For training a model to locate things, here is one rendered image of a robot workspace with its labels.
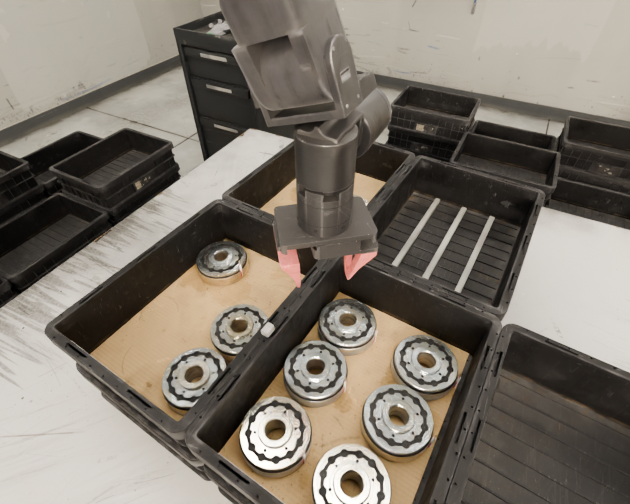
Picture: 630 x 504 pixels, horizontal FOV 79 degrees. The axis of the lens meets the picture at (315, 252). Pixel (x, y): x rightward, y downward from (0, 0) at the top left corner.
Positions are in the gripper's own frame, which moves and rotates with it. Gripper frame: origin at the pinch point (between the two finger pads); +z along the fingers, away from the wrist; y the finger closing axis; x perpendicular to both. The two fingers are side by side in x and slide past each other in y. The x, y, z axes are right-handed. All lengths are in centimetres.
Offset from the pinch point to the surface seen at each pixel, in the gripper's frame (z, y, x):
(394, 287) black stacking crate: 16.3, -15.0, -8.6
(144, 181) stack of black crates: 57, 51, -115
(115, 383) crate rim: 13.9, 29.2, 1.7
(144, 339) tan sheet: 24.0, 29.9, -11.8
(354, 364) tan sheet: 24.0, -5.8, 0.4
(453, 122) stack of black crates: 51, -93, -127
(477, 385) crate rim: 13.9, -19.2, 11.7
